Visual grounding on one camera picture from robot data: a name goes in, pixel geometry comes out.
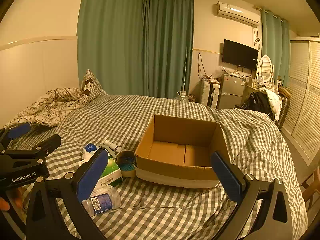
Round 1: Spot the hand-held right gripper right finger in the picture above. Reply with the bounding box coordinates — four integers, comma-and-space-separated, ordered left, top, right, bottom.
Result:
210, 151, 293, 240

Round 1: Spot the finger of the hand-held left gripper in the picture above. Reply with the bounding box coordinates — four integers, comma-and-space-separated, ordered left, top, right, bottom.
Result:
0, 134, 62, 165
0, 122, 32, 153

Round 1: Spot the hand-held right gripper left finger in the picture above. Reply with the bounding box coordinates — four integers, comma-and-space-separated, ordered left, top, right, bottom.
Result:
25, 148, 109, 240

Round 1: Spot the green tissue box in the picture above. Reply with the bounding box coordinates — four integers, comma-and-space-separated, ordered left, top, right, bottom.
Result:
99, 155, 123, 187

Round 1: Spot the white cable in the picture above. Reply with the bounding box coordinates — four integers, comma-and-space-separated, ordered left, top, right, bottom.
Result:
80, 143, 98, 165

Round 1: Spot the clear plastic bottle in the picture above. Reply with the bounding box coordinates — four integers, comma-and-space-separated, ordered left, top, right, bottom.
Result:
82, 185, 122, 217

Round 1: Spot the white tape roll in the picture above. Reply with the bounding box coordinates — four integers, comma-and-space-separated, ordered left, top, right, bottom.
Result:
114, 150, 137, 178

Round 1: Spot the white tube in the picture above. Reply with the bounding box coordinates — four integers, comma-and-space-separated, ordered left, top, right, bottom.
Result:
104, 140, 127, 153

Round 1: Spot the brown cardboard box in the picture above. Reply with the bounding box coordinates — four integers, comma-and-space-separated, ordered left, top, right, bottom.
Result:
135, 114, 232, 189

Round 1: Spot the floral quilt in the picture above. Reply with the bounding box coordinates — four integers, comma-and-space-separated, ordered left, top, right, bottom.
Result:
4, 87, 88, 128

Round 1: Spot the grey checked blanket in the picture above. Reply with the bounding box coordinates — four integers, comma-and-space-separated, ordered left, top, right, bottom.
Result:
5, 95, 308, 240

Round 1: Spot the checked pillow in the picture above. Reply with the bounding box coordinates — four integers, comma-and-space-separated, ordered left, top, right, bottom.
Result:
80, 69, 108, 103

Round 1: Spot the black jacket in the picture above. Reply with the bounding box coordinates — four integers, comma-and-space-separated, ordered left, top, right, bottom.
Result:
241, 91, 273, 118

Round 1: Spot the grey small fridge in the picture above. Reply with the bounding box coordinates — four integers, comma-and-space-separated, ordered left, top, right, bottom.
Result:
217, 74, 247, 110

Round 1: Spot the wooden chair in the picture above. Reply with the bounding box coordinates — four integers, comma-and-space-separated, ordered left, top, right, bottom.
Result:
300, 166, 320, 212

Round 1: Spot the brown checked bag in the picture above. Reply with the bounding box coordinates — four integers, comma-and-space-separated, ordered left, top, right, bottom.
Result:
276, 94, 290, 130

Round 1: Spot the white garment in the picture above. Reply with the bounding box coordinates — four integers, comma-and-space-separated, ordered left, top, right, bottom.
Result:
260, 87, 280, 122

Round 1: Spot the dressing table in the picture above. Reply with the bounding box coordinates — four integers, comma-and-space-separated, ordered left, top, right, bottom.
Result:
244, 84, 263, 105

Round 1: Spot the white slatted wardrobe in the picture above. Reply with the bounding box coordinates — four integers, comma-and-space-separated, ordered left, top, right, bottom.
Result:
281, 37, 320, 168

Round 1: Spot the white pole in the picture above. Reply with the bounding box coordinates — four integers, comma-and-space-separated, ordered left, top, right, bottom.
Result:
181, 47, 188, 98

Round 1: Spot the green curtain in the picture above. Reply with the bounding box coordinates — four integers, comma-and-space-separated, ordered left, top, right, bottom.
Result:
77, 0, 147, 97
143, 0, 194, 100
261, 10, 290, 88

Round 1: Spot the white oval mirror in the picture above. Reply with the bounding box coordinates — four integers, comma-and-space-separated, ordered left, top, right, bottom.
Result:
257, 55, 274, 85

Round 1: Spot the black television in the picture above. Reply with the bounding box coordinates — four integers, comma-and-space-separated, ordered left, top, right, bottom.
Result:
222, 39, 259, 71

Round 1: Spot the white air conditioner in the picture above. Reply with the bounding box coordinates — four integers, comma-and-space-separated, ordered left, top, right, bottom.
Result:
214, 1, 261, 27

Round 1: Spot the black cable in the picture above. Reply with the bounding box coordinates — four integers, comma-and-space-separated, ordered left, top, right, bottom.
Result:
198, 52, 208, 80

